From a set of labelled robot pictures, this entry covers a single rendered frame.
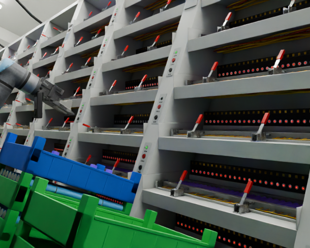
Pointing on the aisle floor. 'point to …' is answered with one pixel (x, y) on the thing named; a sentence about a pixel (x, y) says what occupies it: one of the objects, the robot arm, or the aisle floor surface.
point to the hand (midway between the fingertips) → (69, 114)
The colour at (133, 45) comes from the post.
